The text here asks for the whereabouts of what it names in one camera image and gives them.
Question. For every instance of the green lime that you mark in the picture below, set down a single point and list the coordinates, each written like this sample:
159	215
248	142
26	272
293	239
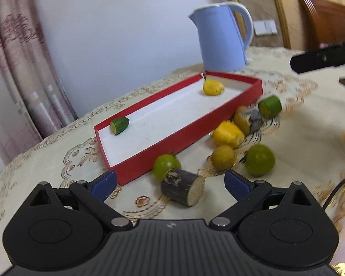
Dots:
259	160
164	166

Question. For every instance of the small yellow round citrus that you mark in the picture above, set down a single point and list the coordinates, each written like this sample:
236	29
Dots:
241	119

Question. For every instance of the pink patterned curtain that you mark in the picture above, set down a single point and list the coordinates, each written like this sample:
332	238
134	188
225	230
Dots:
11	63

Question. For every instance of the red shallow cardboard box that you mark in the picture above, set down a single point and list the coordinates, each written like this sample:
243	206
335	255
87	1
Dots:
166	120

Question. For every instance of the white wall switch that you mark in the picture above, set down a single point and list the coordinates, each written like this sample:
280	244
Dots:
264	27

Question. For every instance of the white kettle base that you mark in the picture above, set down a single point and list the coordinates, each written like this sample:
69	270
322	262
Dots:
249	60

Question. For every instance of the yellow lemon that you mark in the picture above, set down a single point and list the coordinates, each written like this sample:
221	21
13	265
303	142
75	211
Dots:
223	156

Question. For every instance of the blue electric kettle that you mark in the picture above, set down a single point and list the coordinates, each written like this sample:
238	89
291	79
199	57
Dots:
218	40

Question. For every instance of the green cucumber piece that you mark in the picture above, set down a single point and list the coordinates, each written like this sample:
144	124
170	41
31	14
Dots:
120	125
270	106

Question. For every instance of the wooden headboard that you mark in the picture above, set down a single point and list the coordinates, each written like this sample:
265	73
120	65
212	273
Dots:
327	23

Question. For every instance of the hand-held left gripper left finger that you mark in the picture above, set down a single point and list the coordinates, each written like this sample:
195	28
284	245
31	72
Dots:
105	182

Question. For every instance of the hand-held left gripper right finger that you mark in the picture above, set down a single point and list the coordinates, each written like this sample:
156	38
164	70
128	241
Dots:
235	184

